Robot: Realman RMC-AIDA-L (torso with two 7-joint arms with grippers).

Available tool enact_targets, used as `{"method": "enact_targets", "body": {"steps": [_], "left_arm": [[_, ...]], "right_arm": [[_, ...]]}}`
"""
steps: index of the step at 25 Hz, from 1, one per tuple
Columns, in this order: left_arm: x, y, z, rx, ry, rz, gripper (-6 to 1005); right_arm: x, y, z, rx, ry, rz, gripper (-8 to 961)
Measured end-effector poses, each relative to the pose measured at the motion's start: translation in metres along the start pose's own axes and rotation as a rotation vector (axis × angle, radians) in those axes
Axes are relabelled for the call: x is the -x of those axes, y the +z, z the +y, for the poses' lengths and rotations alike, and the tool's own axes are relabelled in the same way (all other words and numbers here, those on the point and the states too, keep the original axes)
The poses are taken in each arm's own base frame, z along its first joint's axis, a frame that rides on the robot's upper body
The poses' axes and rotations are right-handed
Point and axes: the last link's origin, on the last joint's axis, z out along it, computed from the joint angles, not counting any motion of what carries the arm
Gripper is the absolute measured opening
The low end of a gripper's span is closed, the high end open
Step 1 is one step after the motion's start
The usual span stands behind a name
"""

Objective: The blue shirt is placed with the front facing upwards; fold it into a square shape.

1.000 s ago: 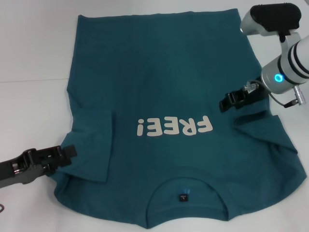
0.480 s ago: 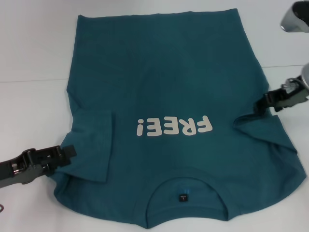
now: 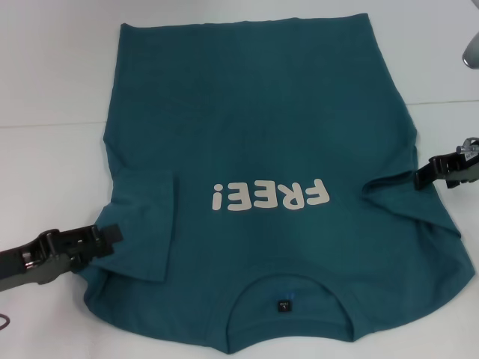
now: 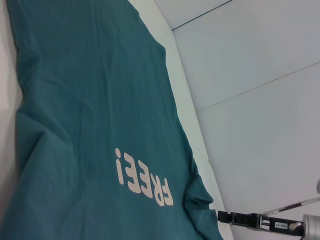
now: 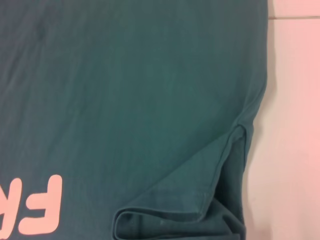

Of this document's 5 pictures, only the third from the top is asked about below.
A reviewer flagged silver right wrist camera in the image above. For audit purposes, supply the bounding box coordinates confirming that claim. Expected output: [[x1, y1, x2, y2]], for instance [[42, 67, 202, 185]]
[[463, 32, 479, 71]]

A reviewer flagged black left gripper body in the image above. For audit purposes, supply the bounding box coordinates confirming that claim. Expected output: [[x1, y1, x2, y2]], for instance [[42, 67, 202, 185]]
[[0, 225, 101, 295]]

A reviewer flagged teal t-shirt with FREE print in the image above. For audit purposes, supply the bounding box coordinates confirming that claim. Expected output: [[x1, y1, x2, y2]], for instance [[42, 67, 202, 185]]
[[76, 13, 473, 334]]

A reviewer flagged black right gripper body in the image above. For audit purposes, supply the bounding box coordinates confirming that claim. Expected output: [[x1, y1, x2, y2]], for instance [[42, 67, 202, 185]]
[[446, 147, 479, 180]]

